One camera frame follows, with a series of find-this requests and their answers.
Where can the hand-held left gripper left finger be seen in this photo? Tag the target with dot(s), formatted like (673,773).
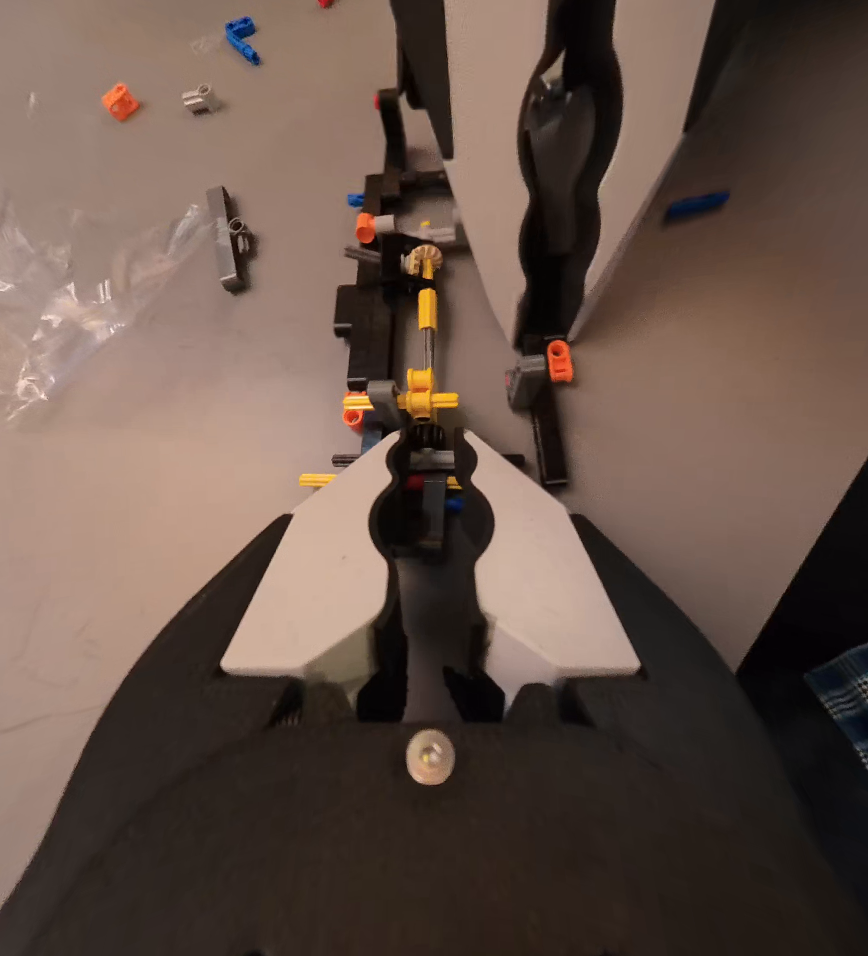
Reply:
(307,590)

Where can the blue angled lego piece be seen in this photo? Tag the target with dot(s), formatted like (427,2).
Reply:
(243,45)

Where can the light grey lego connector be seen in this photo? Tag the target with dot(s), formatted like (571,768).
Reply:
(198,101)

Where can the orange lego connector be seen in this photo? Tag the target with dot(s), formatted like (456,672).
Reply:
(120,103)

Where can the blue lego pin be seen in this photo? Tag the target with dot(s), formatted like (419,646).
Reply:
(695,206)

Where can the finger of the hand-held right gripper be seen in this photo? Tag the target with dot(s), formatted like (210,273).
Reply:
(486,149)
(650,89)

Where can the clear plastic bag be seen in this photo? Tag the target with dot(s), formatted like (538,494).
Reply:
(53,314)

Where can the small dark grey lego connector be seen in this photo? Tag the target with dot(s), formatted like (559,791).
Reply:
(241,235)

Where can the grey lego beam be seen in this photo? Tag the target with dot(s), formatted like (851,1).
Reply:
(223,254)

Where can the black lego drive shaft assembly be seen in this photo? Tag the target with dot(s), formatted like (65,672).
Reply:
(370,328)

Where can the blue plaid shirt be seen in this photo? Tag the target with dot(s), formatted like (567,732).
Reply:
(867,709)

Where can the black lego side beam assembly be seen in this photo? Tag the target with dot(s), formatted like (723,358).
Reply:
(549,441)

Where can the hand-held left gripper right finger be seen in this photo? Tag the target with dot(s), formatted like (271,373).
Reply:
(561,597)

